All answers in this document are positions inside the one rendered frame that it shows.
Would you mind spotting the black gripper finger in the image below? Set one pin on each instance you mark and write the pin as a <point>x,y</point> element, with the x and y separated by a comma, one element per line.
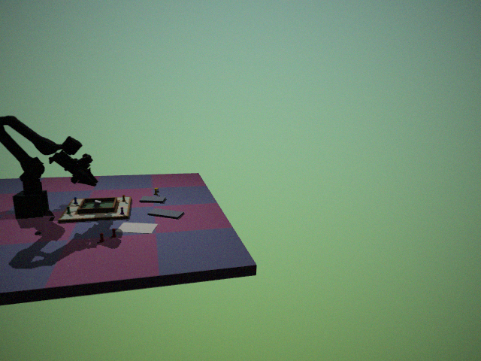
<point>86,180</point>
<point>91,176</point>

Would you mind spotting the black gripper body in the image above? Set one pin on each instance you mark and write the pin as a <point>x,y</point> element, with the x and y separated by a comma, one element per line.
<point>77,173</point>

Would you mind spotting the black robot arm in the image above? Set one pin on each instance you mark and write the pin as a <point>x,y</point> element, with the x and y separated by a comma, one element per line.
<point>33,168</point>

